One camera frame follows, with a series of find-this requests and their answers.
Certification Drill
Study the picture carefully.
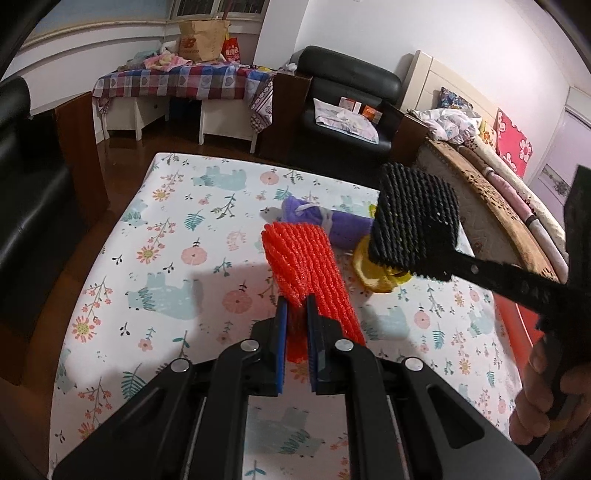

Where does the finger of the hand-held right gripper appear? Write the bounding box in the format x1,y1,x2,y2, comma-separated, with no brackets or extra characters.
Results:
390,251,571,319

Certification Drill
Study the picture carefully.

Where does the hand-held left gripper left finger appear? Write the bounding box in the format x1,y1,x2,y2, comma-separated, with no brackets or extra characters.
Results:
53,298,289,480

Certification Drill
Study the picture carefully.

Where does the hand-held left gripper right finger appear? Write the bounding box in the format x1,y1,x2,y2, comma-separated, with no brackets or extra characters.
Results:
305,295,541,480

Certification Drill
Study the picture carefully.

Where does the red foam fruit net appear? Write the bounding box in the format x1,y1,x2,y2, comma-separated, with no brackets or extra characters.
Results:
261,222,368,363

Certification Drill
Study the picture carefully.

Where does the black foam fruit net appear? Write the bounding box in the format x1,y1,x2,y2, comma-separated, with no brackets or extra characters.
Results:
368,162,460,281

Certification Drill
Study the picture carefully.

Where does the person's right hand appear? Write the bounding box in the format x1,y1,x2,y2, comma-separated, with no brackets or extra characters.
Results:
510,339,591,446

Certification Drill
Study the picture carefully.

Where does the cream dotted rolled quilt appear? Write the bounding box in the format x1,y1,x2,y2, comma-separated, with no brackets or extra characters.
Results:
462,138,570,273

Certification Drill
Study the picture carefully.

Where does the pink rolled quilt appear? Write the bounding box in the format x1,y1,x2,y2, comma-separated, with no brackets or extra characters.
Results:
480,157,568,278

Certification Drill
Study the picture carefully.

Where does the lilac sliding-door wardrobe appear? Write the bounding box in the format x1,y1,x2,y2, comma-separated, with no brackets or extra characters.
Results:
526,88,591,213

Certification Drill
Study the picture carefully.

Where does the yellow plastic bag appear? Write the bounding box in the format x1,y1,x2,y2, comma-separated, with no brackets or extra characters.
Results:
353,235,411,292

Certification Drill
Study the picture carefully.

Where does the pink flowered pillow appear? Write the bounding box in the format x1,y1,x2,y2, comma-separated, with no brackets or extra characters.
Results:
495,108,534,178

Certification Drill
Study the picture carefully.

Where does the purple plush toy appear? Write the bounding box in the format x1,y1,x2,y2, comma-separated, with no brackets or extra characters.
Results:
283,195,375,247

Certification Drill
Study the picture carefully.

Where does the yellow flowered pillow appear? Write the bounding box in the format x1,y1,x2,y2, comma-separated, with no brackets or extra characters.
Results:
478,117,499,148

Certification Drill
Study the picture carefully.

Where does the floral tablecloth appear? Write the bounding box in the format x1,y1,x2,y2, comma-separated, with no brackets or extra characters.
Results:
48,152,525,480

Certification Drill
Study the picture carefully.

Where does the crumpled white duvet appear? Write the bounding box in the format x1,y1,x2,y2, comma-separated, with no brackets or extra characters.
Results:
406,107,483,144

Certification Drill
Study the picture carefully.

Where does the dark patterned pillow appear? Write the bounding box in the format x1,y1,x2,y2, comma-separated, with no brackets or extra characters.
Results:
438,87,476,112

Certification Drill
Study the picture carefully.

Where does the cream wooden bed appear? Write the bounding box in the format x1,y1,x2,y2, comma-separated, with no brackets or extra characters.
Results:
402,50,591,287

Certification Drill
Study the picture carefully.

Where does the folded pale printed cloth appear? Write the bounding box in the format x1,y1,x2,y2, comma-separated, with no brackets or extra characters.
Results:
314,98,379,144

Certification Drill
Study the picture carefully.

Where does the white desk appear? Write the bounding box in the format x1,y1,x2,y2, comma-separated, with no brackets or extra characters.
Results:
104,95,259,153

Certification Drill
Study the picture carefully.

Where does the black leather armchair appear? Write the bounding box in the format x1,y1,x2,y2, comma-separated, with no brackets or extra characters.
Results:
0,76,112,333
256,45,432,162

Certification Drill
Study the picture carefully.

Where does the plaid tablecloth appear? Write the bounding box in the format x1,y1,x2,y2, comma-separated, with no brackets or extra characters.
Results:
92,64,278,132

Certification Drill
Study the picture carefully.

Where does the pile of pink clothes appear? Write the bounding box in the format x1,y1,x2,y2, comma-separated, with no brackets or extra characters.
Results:
117,44,192,72

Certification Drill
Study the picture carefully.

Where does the brown paper bag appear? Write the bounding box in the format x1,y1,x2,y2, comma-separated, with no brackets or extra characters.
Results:
178,19,230,63

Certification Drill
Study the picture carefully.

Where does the barred window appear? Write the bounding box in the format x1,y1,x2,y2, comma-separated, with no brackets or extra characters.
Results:
171,0,269,21

